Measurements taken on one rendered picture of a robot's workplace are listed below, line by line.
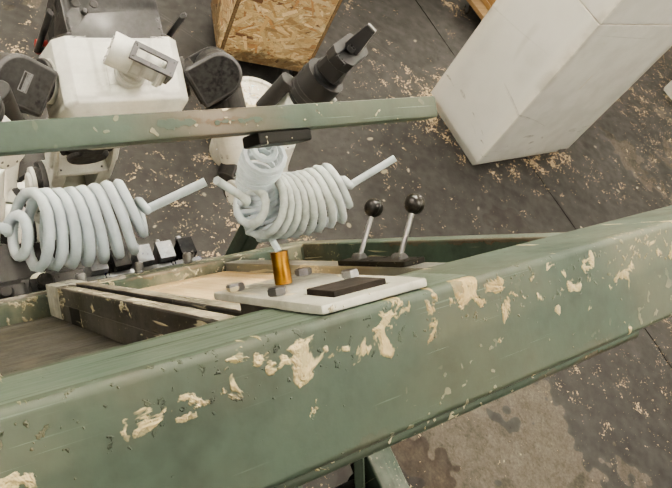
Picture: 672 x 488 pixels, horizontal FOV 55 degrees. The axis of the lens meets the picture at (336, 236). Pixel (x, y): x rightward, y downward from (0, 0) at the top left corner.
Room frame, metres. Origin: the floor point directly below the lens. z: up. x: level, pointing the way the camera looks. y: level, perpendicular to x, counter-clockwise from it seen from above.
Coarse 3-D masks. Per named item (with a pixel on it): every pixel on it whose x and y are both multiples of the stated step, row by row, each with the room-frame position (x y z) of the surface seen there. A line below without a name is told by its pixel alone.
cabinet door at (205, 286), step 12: (204, 276) 0.89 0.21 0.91; (216, 276) 0.89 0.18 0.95; (228, 276) 0.87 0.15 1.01; (240, 276) 0.86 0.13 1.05; (252, 276) 0.86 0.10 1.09; (264, 276) 0.85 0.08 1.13; (144, 288) 0.78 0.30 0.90; (156, 288) 0.77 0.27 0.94; (168, 288) 0.78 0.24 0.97; (180, 288) 0.77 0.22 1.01; (192, 288) 0.76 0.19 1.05; (204, 288) 0.76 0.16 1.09; (216, 288) 0.75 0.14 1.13
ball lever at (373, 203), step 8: (368, 200) 0.91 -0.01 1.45; (376, 200) 0.91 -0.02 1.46; (368, 208) 0.89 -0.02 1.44; (376, 208) 0.90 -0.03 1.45; (376, 216) 0.90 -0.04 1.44; (368, 224) 0.88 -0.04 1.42; (368, 232) 0.87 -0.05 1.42; (360, 248) 0.84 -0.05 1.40; (352, 256) 0.82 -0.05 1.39; (360, 256) 0.82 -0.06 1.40
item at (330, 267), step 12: (228, 264) 0.96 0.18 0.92; (240, 264) 0.94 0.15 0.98; (252, 264) 0.92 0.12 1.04; (264, 264) 0.90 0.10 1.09; (300, 264) 0.86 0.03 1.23; (312, 264) 0.85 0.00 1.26; (324, 264) 0.84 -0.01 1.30; (336, 264) 0.83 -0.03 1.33; (420, 264) 0.77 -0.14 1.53; (432, 264) 0.76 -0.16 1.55
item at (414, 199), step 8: (408, 200) 0.86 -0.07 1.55; (416, 200) 0.87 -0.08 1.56; (424, 200) 0.88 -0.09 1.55; (408, 208) 0.86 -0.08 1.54; (416, 208) 0.86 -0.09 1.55; (408, 216) 0.85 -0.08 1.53; (408, 224) 0.84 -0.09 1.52; (408, 232) 0.83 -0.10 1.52; (400, 248) 0.80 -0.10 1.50; (392, 256) 0.79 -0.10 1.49; (400, 256) 0.78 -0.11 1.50
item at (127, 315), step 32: (64, 288) 0.57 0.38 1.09; (96, 288) 0.57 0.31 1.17; (128, 288) 0.54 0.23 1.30; (256, 288) 0.34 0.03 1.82; (288, 288) 0.33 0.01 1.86; (384, 288) 0.32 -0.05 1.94; (416, 288) 0.34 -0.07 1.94; (96, 320) 0.48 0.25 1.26; (128, 320) 0.43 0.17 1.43; (160, 320) 0.39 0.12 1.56; (192, 320) 0.36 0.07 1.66
